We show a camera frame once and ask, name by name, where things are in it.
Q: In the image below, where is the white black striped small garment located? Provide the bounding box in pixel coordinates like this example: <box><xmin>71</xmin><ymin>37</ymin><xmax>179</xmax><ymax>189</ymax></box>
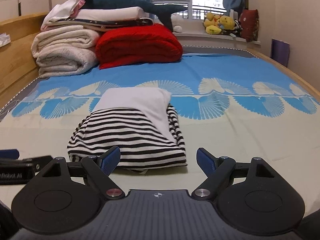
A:
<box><xmin>67</xmin><ymin>87</ymin><xmax>187</xmax><ymax>172</ymax></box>

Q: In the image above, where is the blue white patterned bed sheet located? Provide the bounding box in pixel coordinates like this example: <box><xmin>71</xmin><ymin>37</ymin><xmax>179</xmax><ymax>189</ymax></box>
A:
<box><xmin>1</xmin><ymin>48</ymin><xmax>319</xmax><ymax>213</ymax></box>

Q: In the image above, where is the cream folded towel blanket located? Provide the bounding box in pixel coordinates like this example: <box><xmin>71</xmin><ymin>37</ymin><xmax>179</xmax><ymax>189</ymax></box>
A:
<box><xmin>31</xmin><ymin>25</ymin><xmax>100</xmax><ymax>78</ymax></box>

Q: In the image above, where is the red folded blanket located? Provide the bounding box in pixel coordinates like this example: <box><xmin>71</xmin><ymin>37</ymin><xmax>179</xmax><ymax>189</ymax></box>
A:
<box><xmin>95</xmin><ymin>23</ymin><xmax>183</xmax><ymax>69</ymax></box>

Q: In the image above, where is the yellow plush toy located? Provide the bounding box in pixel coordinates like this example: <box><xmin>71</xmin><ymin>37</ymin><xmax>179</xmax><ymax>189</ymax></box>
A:
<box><xmin>203</xmin><ymin>12</ymin><xmax>236</xmax><ymax>35</ymax></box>

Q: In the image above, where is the white folded bedding stack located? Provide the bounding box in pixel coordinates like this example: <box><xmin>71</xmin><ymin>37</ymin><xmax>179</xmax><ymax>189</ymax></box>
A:
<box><xmin>41</xmin><ymin>0</ymin><xmax>154</xmax><ymax>31</ymax></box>

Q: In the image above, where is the dark red cushion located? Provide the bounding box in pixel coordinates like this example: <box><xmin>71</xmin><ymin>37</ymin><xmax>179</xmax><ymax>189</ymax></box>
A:
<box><xmin>239</xmin><ymin>9</ymin><xmax>259</xmax><ymax>42</ymax></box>

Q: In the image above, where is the white plush toy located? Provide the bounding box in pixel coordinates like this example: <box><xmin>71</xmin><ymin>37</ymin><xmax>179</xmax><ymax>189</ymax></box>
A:
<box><xmin>171</xmin><ymin>14</ymin><xmax>183</xmax><ymax>33</ymax></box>

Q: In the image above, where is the wooden bed frame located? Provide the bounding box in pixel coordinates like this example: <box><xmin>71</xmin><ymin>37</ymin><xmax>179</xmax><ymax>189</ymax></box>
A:
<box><xmin>1</xmin><ymin>15</ymin><xmax>319</xmax><ymax>120</ymax></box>

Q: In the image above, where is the purple box by wall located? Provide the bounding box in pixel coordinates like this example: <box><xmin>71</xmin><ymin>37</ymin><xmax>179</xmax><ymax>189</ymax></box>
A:
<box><xmin>271</xmin><ymin>39</ymin><xmax>290</xmax><ymax>67</ymax></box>

